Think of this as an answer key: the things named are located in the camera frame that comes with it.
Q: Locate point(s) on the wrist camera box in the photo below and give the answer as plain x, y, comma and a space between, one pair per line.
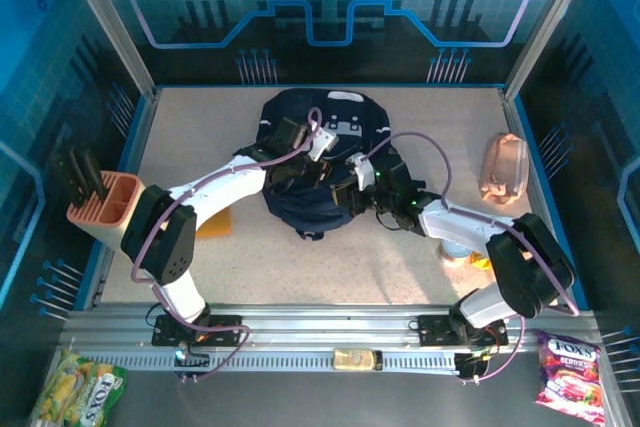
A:
362, 169
325, 139

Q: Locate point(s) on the green Fox's candy bag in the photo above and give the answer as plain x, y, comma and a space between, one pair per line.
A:
75, 392

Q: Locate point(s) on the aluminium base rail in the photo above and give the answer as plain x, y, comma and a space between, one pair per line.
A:
300, 319

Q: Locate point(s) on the aluminium frame post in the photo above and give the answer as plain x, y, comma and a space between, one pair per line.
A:
549, 22
111, 22

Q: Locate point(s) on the silver metal can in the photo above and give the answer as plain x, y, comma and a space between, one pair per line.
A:
452, 254

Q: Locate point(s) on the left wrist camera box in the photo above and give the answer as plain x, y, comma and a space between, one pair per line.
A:
325, 139

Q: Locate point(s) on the navy blue backpack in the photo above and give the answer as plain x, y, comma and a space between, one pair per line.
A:
300, 207

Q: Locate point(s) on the small yellow bottle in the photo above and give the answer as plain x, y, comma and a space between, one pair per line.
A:
357, 359

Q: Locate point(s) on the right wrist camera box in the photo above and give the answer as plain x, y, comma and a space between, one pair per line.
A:
362, 169

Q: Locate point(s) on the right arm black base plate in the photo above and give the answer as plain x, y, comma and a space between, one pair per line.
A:
435, 329

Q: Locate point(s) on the small orange pouch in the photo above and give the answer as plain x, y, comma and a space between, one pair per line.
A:
217, 224

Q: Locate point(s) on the yellow snack packet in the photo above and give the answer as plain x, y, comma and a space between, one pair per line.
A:
481, 263

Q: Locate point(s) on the pink beige organizer holder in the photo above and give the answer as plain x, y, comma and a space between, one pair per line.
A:
112, 192

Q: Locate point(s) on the purple Fox's candy bag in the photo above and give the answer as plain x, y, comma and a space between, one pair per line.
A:
570, 377

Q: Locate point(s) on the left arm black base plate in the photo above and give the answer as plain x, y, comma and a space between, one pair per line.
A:
165, 334

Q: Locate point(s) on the black knife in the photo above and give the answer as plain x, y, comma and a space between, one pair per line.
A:
62, 174
95, 172
80, 167

